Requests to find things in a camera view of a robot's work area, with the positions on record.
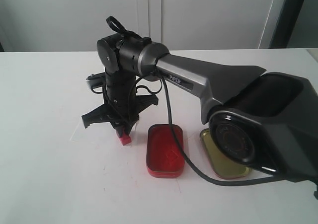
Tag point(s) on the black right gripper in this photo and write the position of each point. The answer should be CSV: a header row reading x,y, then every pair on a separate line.
x,y
123,100

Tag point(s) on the red stamp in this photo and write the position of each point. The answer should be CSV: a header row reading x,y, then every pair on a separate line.
x,y
124,139

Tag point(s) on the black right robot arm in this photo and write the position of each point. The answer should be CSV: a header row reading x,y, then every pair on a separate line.
x,y
266,121

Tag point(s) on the red ink pad tin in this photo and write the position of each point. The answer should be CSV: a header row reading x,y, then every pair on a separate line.
x,y
163,157

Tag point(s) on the white paper sheet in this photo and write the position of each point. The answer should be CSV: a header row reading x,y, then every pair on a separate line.
x,y
101,135

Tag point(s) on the gold tin lid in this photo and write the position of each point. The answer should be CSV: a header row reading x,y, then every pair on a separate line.
x,y
221,165

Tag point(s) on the white cabinet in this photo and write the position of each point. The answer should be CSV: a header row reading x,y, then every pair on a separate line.
x,y
76,25

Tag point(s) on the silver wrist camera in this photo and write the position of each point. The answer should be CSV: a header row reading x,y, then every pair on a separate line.
x,y
94,81

